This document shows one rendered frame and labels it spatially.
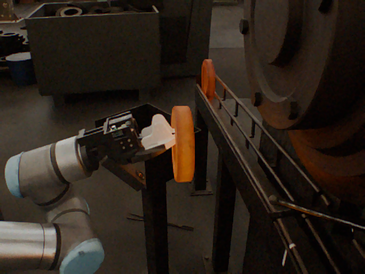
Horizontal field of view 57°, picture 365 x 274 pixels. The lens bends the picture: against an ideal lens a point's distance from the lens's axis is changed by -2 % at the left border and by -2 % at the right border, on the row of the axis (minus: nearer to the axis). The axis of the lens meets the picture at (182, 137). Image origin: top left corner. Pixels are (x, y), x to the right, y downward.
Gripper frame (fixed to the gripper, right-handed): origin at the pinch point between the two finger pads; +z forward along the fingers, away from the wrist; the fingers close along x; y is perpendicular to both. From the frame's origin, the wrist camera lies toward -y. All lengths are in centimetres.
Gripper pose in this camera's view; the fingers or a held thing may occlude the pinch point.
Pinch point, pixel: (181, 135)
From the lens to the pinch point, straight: 71.0
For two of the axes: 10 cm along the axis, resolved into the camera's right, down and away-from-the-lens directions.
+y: -2.7, -8.3, -4.8
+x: -1.1, -4.7, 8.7
